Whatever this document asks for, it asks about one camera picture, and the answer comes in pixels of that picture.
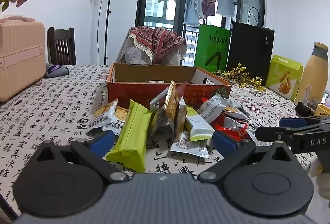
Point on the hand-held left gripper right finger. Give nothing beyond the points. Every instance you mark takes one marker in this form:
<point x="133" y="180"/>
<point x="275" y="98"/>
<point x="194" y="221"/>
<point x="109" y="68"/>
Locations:
<point x="224" y="142"/>

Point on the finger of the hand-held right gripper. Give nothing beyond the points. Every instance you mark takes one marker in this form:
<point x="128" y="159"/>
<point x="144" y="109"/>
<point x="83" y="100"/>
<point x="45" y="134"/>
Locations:
<point x="291" y="122"/>
<point x="273" y="133"/>

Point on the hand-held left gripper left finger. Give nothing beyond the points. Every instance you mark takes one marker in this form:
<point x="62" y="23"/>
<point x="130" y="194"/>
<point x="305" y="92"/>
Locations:
<point x="101" y="142"/>

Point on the small white snack packet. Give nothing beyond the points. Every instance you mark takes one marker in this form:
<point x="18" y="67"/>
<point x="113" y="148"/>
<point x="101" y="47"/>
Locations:
<point x="251" y="135"/>

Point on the long lime green snack packet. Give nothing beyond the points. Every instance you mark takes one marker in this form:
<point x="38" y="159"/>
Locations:
<point x="131" y="136"/>

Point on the white snack packet red text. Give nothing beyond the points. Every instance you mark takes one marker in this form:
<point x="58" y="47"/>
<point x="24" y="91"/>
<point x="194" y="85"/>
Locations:
<point x="188" y="145"/>

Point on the red orange cardboard box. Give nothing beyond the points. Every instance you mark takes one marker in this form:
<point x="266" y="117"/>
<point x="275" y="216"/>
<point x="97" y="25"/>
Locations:
<point x="144" y="91"/>

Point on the person's right hand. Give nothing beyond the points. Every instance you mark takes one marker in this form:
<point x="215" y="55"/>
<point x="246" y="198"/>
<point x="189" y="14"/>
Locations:
<point x="321" y="175"/>

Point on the bright red snack packet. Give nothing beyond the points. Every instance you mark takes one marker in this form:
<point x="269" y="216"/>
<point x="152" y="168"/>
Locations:
<point x="239" y="133"/>

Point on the small dark brown object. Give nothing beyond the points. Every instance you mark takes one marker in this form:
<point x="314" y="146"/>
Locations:
<point x="304" y="108"/>

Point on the white and green snack packet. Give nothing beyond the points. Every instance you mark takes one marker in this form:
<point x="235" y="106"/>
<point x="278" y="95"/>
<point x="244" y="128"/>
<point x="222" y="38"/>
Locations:
<point x="198" y="123"/>

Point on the yellow cup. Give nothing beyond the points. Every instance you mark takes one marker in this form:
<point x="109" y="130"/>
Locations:
<point x="323" y="110"/>

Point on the white brown crumpled snack packet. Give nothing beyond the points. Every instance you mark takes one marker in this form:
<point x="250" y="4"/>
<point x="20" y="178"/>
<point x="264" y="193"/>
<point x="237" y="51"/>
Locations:
<point x="235" y="110"/>

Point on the green snack carton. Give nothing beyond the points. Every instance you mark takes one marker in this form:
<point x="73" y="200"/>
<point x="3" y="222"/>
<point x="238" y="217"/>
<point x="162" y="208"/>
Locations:
<point x="282" y="77"/>

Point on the yellow thermos bottle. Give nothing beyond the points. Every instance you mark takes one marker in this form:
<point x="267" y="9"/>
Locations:
<point x="313" y="77"/>

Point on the yellow flower branch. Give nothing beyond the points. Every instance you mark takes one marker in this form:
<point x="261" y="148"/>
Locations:
<point x="242" y="75"/>

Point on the gold brown snack packet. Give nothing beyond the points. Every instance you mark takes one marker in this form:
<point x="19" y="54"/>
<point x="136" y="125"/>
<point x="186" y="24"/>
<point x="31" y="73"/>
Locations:
<point x="171" y="103"/>

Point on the dark red snack packet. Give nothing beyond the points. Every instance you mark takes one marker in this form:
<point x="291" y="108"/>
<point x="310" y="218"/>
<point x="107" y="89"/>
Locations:
<point x="181" y="90"/>

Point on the grey purple pouch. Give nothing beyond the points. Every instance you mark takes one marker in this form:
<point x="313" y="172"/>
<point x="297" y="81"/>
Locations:
<point x="55" y="70"/>

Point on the black paper bag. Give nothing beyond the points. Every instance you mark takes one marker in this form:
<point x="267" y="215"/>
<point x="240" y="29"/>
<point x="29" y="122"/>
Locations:
<point x="250" y="46"/>

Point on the green paper bag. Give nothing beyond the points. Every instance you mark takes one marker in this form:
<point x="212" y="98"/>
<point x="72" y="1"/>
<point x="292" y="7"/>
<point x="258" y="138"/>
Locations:
<point x="208" y="46"/>

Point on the dark wooden chair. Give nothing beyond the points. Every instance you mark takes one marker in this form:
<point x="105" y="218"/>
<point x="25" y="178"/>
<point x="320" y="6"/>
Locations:
<point x="61" y="46"/>

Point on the pink hard suitcase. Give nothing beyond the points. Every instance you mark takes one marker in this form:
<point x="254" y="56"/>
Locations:
<point x="20" y="59"/>

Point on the hanging white garment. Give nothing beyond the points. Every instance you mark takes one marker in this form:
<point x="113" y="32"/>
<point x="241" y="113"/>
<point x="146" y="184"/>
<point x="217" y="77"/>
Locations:
<point x="226" y="2"/>

